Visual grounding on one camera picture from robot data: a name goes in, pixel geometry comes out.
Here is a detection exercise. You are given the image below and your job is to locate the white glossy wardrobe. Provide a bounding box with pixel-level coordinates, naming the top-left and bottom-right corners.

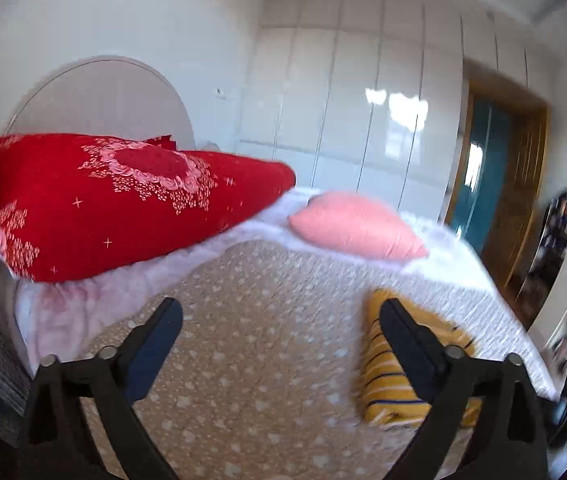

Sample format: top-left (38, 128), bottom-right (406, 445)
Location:
top-left (236, 0), bottom-right (553, 219)

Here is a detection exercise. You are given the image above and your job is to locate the teal wooden-framed door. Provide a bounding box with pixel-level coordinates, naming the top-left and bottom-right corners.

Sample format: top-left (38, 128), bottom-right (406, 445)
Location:
top-left (443, 58), bottom-right (549, 286)

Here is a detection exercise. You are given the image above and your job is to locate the yellow striped knit sweater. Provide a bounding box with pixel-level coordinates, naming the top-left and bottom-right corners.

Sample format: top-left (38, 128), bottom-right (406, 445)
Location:
top-left (361, 288), bottom-right (477, 428)

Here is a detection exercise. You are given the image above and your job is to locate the white round headboard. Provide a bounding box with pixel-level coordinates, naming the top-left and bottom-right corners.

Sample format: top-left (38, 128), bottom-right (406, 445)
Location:
top-left (4, 56), bottom-right (195, 150)

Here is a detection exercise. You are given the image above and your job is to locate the pink pillow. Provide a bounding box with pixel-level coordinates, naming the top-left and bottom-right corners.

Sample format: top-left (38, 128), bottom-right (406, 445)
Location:
top-left (289, 191), bottom-right (429, 262)

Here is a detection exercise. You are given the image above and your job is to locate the beige white-dotted bedspread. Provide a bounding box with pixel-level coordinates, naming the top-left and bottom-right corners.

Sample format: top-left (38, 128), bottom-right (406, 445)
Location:
top-left (80, 238), bottom-right (475, 480)

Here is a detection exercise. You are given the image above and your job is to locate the red patterned pillow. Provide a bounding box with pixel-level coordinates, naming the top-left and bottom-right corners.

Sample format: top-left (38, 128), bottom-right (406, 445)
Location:
top-left (0, 133), bottom-right (295, 283)

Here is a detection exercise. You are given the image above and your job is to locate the white bed sheet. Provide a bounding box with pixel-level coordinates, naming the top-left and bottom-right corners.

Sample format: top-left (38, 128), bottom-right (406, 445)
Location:
top-left (0, 188), bottom-right (556, 394)

